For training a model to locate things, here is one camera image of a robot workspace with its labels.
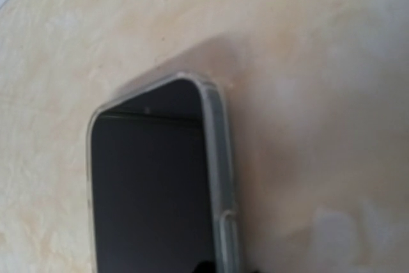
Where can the clear camera-cutout phone case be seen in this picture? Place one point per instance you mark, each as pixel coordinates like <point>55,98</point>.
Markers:
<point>223,206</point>

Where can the teal-edged smartphone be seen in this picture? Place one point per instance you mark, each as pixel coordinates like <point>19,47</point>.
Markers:
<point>151,197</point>

